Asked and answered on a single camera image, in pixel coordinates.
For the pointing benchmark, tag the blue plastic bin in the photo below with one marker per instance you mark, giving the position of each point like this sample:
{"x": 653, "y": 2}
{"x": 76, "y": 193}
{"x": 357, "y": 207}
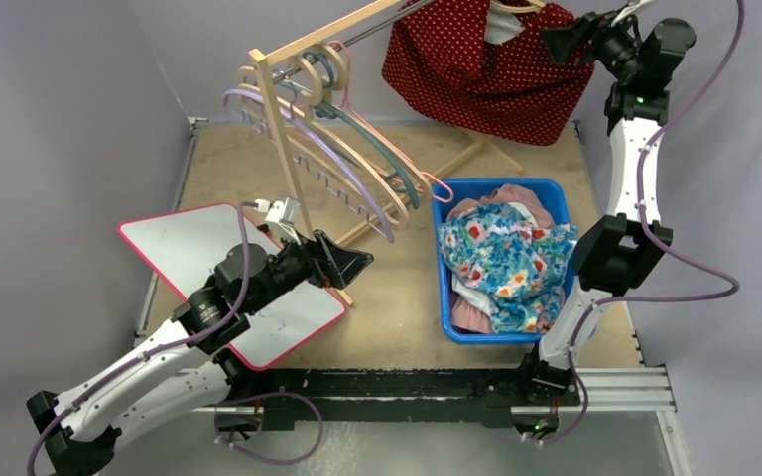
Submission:
{"x": 552, "y": 197}

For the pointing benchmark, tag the cream wooden hanger front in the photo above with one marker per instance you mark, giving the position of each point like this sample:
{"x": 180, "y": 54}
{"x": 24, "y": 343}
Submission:
{"x": 280, "y": 113}

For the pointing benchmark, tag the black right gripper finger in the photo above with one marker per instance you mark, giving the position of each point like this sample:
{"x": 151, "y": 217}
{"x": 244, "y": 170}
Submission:
{"x": 563, "y": 44}
{"x": 590, "y": 28}

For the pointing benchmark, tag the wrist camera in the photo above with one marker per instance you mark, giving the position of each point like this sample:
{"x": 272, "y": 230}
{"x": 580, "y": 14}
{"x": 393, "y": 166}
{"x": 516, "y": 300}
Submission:
{"x": 281, "y": 214}
{"x": 631, "y": 8}

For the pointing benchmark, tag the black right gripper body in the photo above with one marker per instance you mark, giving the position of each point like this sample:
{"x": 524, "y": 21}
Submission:
{"x": 593, "y": 38}

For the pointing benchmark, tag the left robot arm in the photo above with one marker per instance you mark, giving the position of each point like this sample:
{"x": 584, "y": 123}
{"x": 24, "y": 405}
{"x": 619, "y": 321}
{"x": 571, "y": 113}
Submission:
{"x": 186, "y": 362}

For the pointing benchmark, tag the pink pleated skirt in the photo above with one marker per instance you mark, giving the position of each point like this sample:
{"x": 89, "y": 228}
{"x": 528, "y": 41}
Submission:
{"x": 465, "y": 318}

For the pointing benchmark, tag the cream wooden hanger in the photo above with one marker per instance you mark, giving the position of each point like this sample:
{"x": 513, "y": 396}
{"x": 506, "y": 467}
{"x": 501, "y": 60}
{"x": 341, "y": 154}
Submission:
{"x": 280, "y": 113}
{"x": 405, "y": 177}

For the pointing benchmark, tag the wooden clothes rack frame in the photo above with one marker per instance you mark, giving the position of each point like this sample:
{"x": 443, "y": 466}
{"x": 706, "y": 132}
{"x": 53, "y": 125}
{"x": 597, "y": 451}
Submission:
{"x": 351, "y": 29}

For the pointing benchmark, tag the white cloth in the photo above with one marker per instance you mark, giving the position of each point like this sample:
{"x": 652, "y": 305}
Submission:
{"x": 474, "y": 298}

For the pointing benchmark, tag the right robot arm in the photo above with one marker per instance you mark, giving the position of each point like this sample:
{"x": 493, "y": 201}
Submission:
{"x": 620, "y": 250}

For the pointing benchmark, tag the cream hanger of dress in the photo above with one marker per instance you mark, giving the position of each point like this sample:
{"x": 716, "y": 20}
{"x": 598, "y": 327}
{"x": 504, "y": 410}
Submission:
{"x": 530, "y": 6}

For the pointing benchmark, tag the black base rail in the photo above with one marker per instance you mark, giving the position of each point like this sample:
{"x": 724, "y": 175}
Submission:
{"x": 381, "y": 394}

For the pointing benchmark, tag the blue floral garment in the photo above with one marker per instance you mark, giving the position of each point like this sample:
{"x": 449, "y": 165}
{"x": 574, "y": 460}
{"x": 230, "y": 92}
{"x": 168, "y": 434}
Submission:
{"x": 520, "y": 266}

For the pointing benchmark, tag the red-edged whiteboard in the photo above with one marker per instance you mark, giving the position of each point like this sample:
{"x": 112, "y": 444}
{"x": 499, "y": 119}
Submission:
{"x": 184, "y": 246}

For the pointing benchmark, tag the teal hanger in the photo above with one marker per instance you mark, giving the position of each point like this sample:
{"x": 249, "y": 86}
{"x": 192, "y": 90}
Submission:
{"x": 313, "y": 96}

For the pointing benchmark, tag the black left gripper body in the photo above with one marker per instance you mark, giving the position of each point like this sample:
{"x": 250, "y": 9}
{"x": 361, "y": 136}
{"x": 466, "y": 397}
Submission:
{"x": 324, "y": 271}

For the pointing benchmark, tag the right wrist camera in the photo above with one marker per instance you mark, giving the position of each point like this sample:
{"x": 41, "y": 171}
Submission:
{"x": 631, "y": 8}

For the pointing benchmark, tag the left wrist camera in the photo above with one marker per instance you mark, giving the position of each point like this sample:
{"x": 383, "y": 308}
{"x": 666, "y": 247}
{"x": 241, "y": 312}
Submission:
{"x": 281, "y": 214}

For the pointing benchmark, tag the red polka dot dress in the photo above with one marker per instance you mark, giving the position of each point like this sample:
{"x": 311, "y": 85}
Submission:
{"x": 439, "y": 61}

